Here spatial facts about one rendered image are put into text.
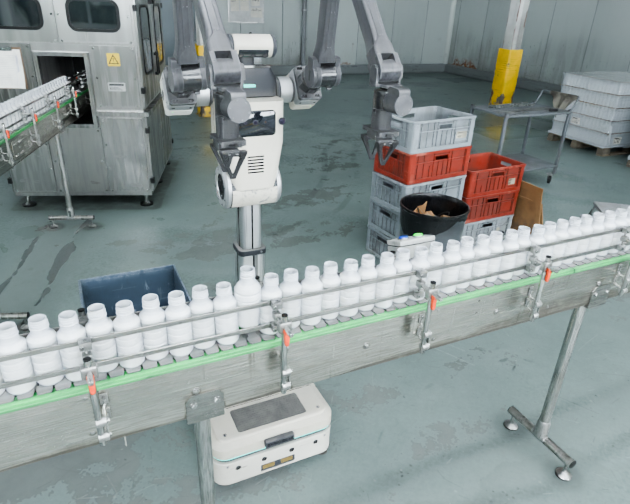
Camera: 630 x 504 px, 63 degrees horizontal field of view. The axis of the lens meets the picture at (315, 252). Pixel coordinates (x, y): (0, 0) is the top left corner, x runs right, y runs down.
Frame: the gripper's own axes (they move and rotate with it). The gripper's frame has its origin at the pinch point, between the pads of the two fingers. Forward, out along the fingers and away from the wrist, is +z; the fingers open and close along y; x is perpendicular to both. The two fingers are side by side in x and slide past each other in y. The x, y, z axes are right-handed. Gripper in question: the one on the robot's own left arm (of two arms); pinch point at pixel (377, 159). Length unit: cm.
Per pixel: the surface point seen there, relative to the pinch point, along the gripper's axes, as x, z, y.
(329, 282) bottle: 22.4, 27.4, -17.7
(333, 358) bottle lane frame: 21, 51, -21
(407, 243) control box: -13.1, 28.1, -2.3
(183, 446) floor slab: 56, 140, 48
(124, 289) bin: 71, 51, 40
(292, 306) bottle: 33.4, 32.2, -18.5
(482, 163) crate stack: -244, 82, 213
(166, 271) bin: 57, 47, 40
